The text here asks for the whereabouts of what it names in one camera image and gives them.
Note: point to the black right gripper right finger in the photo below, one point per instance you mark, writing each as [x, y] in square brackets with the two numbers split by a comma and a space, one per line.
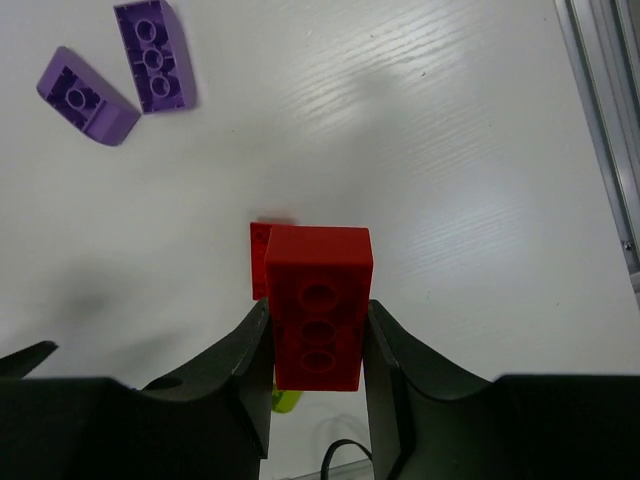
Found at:
[432, 419]

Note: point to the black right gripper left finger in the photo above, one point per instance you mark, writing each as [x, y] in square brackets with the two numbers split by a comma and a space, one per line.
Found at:
[207, 419]

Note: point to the lime lego brick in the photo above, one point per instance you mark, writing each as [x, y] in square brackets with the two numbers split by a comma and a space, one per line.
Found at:
[284, 401]

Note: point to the red rectangular lego brick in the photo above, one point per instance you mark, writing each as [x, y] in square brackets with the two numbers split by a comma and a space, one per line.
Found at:
[318, 281]

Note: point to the red sloped lego brick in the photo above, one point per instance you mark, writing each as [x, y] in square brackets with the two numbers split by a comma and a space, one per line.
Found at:
[259, 239]

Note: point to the purple patterned lego brick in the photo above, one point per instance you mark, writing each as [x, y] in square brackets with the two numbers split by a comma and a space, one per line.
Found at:
[85, 99]

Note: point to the pink patterned lego piece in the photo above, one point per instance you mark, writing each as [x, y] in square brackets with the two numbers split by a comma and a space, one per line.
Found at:
[157, 53]

